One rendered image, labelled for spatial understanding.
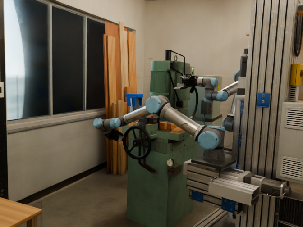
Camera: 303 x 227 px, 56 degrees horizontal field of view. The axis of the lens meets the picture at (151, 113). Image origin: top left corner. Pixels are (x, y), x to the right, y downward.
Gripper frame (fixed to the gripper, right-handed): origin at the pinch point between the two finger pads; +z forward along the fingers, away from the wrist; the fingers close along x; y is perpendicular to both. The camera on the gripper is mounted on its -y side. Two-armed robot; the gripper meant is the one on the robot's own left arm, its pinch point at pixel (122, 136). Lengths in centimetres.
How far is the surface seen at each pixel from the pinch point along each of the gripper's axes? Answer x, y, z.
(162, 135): 24.7, -12.5, 19.9
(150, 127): 17.8, -14.4, 8.5
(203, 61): -40, -200, 187
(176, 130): 36.8, -18.5, 19.1
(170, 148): 32.3, -3.9, 26.8
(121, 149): -92, -16, 125
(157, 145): 19.7, -4.3, 24.7
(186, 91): 29, -62, 31
